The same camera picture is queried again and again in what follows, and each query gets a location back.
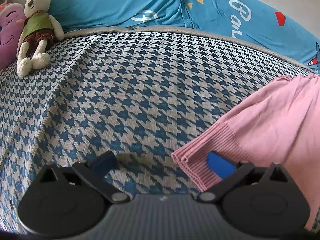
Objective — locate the blue patterned pillow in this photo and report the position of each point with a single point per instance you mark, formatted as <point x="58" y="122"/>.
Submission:
<point x="162" y="2"/>

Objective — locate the purple moon plush pillow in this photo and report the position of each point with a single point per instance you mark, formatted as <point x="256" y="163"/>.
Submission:
<point x="10" y="35"/>

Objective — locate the houndstooth bed mat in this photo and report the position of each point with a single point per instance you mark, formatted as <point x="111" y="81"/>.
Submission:
<point x="125" y="92"/>

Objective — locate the pink knit top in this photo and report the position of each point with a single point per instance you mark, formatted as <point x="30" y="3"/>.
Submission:
<point x="270" y="120"/>

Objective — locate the plush rabbit toy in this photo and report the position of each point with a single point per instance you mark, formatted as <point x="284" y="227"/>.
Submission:
<point x="37" y="22"/>

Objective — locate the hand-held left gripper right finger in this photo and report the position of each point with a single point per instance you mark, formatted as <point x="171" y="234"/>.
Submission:
<point x="220" y="165"/>

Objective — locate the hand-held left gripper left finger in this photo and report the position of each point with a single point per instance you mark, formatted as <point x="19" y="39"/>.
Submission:
<point x="105" y="163"/>

